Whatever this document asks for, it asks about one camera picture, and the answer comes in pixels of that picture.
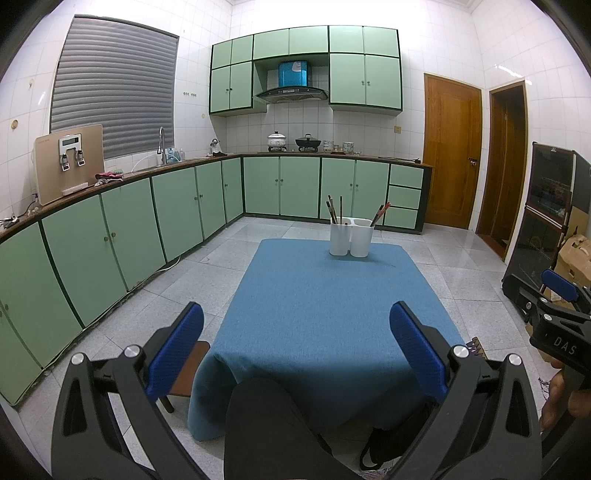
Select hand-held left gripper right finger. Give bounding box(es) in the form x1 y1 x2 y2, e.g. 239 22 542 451
389 301 543 480

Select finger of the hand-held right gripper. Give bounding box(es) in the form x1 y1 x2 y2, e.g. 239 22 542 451
541 268 591 308
502 273 552 324

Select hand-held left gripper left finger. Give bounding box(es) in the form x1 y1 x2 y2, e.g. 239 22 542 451
51 301 206 480

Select white two-compartment utensil holder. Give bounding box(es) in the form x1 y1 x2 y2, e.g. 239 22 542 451
329 216 374 258

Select person's right hand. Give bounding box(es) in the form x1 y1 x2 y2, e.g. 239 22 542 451
539 368 591 432

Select brown wooden stool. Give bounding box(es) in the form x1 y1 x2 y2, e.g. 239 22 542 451
159 340 211 414

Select cardboard box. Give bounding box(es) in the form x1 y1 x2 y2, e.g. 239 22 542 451
526 233 591 352

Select black glass-front cabinet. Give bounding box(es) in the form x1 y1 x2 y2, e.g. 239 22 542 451
502 141 591 305

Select wooden doorway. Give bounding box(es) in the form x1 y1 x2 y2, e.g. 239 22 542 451
475 79 528 263

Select green kitchen base cabinets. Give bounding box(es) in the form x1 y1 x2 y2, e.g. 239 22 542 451
0 154 432 407

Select person's black trouser leg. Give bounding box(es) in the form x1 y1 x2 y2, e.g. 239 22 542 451
223 377 361 480

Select closed wooden door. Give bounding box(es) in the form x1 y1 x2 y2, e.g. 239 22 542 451
423 73 483 230

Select beige water dispenser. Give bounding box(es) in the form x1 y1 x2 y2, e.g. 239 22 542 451
33 124 105 207

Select grey window roller shutter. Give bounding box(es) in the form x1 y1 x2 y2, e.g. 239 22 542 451
50 15 180 160

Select range hood with blue film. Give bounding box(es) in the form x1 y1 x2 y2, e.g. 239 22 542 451
255 60 329 103

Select green upper wall cabinets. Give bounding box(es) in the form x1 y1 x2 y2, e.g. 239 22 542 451
209 25 403 116

